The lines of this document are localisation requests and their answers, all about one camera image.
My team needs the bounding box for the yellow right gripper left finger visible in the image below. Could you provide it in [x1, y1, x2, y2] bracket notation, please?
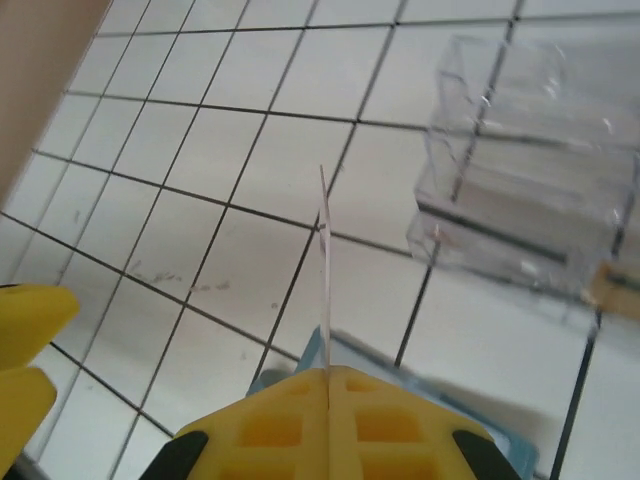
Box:
[175, 367, 331, 480]

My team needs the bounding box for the white VIP card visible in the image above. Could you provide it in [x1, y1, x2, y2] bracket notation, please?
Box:
[317, 164, 335, 374]

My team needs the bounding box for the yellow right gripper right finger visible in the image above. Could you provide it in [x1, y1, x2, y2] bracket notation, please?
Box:
[329, 366, 495, 480]

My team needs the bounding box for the clear acrylic card box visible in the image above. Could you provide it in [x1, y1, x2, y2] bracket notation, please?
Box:
[405, 33, 640, 326]

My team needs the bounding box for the blue leather card holder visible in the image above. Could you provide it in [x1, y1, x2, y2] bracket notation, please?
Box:
[248, 324, 542, 476]

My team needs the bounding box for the gold card stack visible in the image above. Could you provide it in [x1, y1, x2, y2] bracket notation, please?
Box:
[582, 258, 640, 317]

